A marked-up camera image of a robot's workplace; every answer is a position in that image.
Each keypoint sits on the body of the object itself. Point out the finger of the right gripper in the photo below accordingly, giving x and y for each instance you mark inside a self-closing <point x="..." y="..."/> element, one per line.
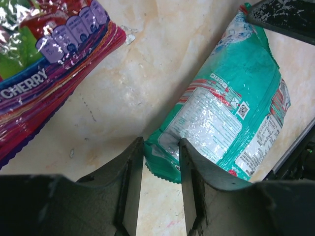
<point x="293" y="18"/>

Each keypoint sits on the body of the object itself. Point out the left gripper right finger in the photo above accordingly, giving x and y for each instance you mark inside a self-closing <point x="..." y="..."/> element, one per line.
<point x="217" y="203"/>

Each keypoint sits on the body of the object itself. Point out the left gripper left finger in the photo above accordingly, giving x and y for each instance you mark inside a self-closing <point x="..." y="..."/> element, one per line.
<point x="102" y="203"/>

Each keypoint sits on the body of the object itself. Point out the red teal snack packet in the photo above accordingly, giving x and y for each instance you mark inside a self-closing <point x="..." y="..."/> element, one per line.
<point x="47" y="47"/>

